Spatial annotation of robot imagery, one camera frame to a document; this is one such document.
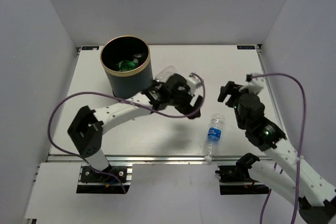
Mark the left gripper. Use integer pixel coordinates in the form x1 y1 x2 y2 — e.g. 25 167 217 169
168 86 203 119

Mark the clear jar-shaped plastic bottle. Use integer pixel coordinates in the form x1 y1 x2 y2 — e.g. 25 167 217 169
154 66 176 83

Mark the green plastic bottle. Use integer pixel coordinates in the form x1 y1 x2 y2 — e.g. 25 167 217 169
116 59 139 72

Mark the blue label water bottle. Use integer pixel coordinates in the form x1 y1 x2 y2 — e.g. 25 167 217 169
203 113 225 162

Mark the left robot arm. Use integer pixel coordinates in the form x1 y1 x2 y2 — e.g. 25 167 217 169
67 73 205 182

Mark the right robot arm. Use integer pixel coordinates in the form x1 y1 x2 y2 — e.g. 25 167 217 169
217 81 335 223

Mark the bottle inside bin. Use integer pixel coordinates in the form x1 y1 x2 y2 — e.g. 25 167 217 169
133 53 143 60

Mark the black bin with gold rim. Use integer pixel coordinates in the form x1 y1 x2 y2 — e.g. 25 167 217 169
100 36 153 99

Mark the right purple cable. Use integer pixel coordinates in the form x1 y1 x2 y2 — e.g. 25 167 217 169
259 73 307 224

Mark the purple cable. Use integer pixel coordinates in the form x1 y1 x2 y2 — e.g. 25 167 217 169
47 71 206 195
259 73 307 224

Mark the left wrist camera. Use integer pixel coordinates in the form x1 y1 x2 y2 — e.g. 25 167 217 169
186 73 202 95

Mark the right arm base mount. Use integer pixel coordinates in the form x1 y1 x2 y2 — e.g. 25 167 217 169
215 165 269 196

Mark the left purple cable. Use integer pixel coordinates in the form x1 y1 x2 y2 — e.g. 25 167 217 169
47 71 206 195

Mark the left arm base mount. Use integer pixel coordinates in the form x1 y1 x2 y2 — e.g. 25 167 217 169
76 164 132 195

